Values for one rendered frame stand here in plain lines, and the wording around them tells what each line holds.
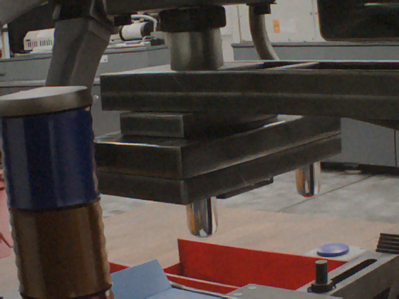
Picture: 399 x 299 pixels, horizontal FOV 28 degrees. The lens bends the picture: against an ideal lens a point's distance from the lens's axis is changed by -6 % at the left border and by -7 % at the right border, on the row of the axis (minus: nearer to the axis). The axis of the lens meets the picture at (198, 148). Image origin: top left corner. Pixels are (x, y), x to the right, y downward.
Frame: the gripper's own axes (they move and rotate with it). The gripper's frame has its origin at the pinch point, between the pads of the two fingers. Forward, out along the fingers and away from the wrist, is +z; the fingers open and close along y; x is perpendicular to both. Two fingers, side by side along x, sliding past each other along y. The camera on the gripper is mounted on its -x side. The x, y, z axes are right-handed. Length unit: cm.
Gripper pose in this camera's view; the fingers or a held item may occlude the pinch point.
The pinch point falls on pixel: (7, 244)
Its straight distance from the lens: 84.0
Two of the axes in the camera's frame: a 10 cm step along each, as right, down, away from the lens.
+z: 4.2, 8.8, -2.2
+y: 5.3, -4.4, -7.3
